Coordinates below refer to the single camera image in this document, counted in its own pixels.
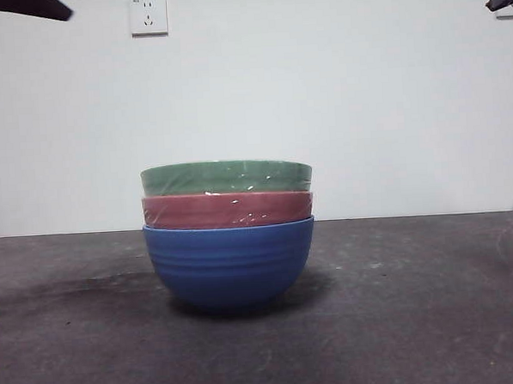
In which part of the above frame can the red ribbed bowl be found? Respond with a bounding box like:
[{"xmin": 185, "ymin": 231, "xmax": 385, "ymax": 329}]
[{"xmin": 140, "ymin": 187, "xmax": 316, "ymax": 233}]

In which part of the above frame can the blue ribbed bowl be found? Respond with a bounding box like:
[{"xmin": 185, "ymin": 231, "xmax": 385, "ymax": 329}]
[{"xmin": 141, "ymin": 215, "xmax": 321, "ymax": 316}]

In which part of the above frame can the green ribbed bowl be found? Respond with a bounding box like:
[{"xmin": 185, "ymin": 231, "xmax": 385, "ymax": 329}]
[{"xmin": 139, "ymin": 155, "xmax": 315, "ymax": 202}]

